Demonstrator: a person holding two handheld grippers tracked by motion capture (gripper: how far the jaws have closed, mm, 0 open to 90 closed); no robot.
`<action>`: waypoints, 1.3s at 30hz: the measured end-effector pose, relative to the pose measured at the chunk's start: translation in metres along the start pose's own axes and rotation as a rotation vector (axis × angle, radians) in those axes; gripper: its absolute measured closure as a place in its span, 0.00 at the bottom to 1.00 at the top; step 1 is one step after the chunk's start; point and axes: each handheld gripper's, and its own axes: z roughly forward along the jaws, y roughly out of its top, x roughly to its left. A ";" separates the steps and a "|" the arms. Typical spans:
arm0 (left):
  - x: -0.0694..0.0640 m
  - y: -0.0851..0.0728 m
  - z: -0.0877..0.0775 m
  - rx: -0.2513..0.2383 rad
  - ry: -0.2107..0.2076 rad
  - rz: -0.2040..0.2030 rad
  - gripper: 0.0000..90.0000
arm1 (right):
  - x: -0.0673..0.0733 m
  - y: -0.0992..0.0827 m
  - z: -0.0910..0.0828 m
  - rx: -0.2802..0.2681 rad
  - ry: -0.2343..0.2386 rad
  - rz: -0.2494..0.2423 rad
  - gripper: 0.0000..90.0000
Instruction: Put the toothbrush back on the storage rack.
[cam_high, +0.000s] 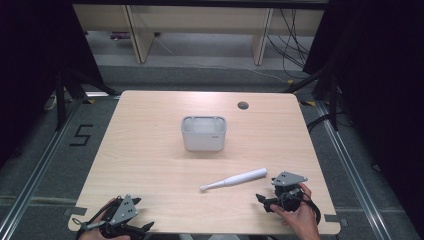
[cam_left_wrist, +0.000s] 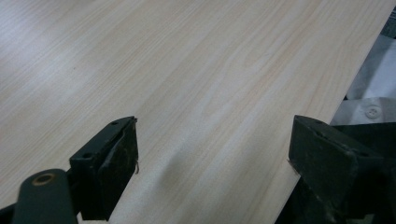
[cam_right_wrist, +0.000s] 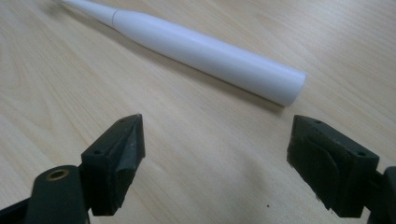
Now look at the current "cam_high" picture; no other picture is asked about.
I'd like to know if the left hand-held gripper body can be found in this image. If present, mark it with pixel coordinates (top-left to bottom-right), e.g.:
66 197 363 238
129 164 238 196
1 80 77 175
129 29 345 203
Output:
99 193 148 240

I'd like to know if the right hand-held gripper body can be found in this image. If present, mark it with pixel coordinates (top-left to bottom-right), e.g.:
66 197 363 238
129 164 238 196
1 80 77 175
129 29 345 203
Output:
270 170 309 213

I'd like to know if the white electric toothbrush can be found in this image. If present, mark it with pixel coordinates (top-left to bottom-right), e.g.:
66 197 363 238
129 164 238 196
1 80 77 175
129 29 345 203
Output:
199 167 269 193

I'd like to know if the grey plastic storage box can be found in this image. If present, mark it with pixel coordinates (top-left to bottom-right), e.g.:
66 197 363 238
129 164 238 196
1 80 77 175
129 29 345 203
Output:
180 115 228 153

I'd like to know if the person's left hand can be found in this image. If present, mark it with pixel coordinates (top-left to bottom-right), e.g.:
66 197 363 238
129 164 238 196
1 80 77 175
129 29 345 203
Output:
77 197 132 240

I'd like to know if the person's right hand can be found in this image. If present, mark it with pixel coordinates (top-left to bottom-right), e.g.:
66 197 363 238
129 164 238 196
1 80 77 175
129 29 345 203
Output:
269 182 322 236

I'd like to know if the grey tape piece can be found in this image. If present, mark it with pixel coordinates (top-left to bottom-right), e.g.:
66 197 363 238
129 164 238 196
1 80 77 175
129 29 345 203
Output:
63 206 89 217
323 213 350 228

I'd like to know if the black metal stand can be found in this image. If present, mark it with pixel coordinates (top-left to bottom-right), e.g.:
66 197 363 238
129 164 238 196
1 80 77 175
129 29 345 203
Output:
54 64 120 132
282 64 340 132

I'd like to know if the black curtain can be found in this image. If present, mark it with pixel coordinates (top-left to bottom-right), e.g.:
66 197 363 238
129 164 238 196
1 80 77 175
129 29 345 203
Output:
302 0 424 233
0 0 108 169

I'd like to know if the dark device under desk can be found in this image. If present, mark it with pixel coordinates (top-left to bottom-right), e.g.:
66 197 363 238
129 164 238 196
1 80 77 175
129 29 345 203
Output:
108 31 132 42

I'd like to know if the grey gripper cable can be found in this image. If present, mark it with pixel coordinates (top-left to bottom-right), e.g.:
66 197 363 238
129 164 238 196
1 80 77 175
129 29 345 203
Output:
71 203 113 232

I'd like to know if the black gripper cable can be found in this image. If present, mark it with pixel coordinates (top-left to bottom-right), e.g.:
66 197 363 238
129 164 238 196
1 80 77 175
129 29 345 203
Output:
299 191 322 225

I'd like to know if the aluminium floor rail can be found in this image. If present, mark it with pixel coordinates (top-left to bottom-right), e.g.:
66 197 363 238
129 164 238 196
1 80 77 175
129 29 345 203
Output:
314 99 392 240
0 96 86 240

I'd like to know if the thick black floor cable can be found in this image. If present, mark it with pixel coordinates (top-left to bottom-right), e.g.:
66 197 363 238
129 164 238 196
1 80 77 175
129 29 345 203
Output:
305 112 335 133

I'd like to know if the thin white floor cable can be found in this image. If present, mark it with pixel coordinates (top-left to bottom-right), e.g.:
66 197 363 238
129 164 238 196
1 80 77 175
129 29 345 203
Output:
152 32 292 85

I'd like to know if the white coiled cable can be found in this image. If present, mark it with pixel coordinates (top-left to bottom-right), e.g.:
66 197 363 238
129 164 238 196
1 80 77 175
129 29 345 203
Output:
42 94 59 113

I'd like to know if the bundle of black cables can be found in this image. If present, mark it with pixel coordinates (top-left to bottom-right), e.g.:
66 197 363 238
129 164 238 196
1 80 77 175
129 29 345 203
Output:
265 8 312 80

